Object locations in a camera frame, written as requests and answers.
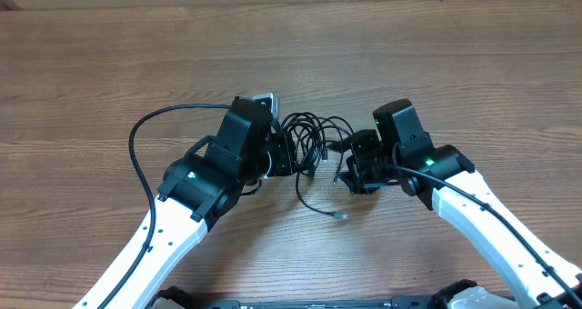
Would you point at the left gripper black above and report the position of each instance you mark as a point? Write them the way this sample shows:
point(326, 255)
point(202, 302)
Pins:
point(283, 145)

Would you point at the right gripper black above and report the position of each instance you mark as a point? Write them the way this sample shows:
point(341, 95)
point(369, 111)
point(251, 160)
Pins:
point(354, 142)

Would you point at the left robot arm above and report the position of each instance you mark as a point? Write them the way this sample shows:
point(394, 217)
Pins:
point(196, 191)

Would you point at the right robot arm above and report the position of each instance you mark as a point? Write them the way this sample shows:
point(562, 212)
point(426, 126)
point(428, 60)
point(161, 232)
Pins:
point(399, 151)

